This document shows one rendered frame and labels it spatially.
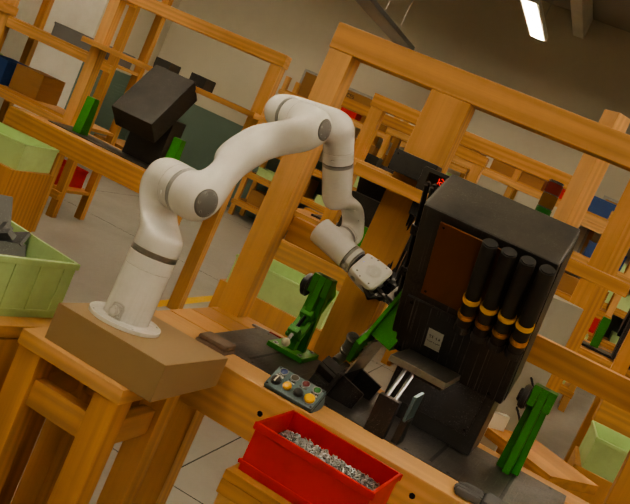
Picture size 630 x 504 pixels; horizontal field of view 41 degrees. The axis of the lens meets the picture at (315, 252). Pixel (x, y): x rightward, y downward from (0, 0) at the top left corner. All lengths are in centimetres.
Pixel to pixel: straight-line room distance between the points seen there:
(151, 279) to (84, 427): 38
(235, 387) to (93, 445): 43
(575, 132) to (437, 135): 42
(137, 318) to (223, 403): 37
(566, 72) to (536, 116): 996
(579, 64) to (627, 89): 74
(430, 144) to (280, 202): 55
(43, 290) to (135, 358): 51
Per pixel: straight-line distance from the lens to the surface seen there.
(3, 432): 226
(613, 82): 1266
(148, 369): 202
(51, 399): 218
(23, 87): 812
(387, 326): 241
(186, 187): 206
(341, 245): 253
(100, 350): 208
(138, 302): 214
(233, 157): 216
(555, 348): 279
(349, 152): 243
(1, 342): 238
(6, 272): 235
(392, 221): 279
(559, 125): 273
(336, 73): 292
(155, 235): 211
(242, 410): 232
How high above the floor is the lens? 156
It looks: 7 degrees down
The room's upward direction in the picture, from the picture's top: 24 degrees clockwise
